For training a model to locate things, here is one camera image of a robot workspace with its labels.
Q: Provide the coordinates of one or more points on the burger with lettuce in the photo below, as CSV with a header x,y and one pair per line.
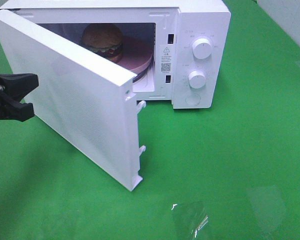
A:
x,y
103,39

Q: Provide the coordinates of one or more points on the round white door button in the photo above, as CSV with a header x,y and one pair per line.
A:
x,y
193,99

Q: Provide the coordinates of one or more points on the white microwave door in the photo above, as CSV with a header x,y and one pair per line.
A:
x,y
85,98

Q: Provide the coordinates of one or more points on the pink round plate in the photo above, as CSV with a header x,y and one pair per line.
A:
x,y
137,54

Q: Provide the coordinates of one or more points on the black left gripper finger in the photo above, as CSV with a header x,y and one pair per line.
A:
x,y
11,109
17,86

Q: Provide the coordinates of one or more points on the glass microwave turntable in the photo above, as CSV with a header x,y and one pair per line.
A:
x,y
140,75

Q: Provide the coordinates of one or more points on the white microwave oven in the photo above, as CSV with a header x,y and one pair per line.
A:
x,y
171,26

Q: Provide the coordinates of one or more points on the white microwave knob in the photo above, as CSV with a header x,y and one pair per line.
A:
x,y
202,48
197,79

